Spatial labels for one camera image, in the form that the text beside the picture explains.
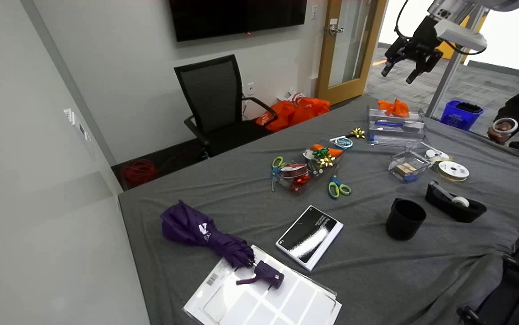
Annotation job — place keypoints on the yellow and blue scissors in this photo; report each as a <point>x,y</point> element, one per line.
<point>277,163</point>

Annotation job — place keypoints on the white label sheet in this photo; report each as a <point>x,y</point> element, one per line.
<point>259,307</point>

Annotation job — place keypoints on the white and gold ribbon spool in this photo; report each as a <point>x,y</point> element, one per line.
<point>453,170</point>

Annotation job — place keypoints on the wooden door with glass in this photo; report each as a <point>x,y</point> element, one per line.
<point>324,67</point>

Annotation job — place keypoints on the orange crumpled bag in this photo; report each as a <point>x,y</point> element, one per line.
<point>394,108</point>

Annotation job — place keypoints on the grey table cloth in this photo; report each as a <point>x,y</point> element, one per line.
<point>376,271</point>

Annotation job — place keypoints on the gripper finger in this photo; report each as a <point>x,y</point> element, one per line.
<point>427,64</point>
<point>391,58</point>

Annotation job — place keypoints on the white wall thermostat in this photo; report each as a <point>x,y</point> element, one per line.
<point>75,121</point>

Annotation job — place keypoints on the red gift bow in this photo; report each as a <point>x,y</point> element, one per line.
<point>301,183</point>

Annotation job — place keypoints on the black tape dispenser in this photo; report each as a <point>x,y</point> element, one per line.
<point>453,208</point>

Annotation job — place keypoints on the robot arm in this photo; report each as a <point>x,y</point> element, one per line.
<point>503,3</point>

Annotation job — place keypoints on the clear drawer organiser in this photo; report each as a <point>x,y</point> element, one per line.
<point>395,128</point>

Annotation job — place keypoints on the green gift bow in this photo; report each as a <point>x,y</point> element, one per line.
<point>320,152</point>

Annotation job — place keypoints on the orange plastic bag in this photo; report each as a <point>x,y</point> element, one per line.
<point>295,113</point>

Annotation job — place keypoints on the clear plastic tray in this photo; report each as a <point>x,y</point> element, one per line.
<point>306,178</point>

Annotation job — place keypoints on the black mesh office chair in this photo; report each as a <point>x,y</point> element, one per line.
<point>214,90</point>

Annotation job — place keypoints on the wall-mounted black screen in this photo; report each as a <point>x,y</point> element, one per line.
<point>236,16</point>

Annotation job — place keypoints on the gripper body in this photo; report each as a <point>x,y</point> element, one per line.
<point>424,43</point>

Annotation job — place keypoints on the small clear container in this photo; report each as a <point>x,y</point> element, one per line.
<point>408,167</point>

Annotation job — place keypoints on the green and blue scissors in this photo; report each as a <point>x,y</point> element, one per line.
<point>334,189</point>

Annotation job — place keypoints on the black and white booklet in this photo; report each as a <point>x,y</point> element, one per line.
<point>309,237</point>

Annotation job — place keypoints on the purple folded umbrella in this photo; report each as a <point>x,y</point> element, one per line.
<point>191,228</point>

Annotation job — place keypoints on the gold gift bow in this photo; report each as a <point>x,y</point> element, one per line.
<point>357,132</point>
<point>326,160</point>

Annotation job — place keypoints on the white wall socket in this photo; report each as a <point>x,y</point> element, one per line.
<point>250,88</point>

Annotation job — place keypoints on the metal partition post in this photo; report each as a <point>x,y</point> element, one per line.
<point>449,72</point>

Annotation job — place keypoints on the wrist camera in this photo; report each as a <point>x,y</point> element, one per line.
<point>462,36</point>

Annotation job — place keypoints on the white and blue spool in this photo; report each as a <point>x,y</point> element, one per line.
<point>343,142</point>

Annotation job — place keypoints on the red ribbon spool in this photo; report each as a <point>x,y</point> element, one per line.
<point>293,170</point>

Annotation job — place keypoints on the black cup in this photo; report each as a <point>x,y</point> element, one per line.
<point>404,221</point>

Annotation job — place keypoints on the blue bin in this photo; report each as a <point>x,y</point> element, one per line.
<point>460,116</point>

